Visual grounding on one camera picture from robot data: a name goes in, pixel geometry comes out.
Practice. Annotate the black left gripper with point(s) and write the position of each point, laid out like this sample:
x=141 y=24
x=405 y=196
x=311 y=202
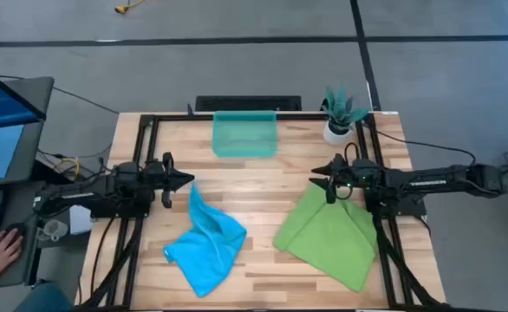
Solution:
x=167 y=182

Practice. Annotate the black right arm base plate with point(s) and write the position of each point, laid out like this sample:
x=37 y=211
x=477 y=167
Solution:
x=412 y=209

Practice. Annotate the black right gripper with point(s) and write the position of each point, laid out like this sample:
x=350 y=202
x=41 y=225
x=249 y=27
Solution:
x=353 y=173

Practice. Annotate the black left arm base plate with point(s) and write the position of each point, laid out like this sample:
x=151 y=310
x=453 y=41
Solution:
x=119 y=212

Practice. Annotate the artificial plant in white pot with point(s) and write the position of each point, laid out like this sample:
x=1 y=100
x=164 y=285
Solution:
x=340 y=119

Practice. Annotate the white mug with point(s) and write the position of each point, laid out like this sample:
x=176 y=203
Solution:
x=54 y=229

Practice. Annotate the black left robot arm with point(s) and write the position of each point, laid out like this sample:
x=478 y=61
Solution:
x=106 y=190

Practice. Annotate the person's hand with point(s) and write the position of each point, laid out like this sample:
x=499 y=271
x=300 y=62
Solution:
x=0 y=253

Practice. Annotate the blue microfiber towel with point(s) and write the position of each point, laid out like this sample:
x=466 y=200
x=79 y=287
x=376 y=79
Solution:
x=210 y=247

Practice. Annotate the grey computer desk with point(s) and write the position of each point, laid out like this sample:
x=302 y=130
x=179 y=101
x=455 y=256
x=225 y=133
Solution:
x=9 y=282

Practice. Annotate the green microfiber towel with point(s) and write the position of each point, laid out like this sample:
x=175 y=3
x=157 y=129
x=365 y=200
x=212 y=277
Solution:
x=327 y=242

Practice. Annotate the white box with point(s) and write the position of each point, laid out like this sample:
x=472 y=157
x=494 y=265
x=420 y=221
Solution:
x=80 y=220

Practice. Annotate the black aluminium table frame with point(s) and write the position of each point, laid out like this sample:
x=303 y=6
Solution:
x=140 y=134

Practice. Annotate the black computer mouse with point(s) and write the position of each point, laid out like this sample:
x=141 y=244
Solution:
x=15 y=227

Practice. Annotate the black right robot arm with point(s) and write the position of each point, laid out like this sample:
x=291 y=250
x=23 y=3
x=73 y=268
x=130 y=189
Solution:
x=431 y=180

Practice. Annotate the person's leg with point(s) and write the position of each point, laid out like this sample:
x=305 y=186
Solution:
x=46 y=299

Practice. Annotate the computer monitor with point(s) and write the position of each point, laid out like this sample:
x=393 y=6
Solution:
x=2 y=108

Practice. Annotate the teal translucent plastic basket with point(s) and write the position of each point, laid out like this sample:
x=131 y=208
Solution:
x=245 y=134

